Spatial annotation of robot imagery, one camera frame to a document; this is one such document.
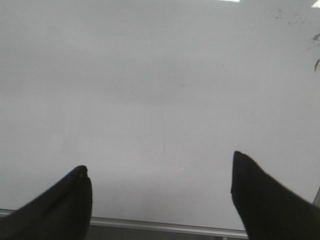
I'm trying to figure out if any white glossy whiteboard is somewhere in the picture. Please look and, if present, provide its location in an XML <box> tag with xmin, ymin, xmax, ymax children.
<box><xmin>0</xmin><ymin>0</ymin><xmax>320</xmax><ymax>230</ymax></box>

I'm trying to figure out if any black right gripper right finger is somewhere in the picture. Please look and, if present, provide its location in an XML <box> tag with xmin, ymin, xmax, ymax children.
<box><xmin>230</xmin><ymin>150</ymin><xmax>320</xmax><ymax>240</ymax></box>

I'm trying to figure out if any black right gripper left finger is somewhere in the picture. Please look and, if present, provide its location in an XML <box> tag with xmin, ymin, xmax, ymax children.
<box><xmin>0</xmin><ymin>165</ymin><xmax>93</xmax><ymax>240</ymax></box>

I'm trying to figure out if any grey aluminium whiteboard frame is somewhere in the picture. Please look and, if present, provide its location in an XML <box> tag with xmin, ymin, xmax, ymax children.
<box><xmin>0</xmin><ymin>208</ymin><xmax>248</xmax><ymax>239</ymax></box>

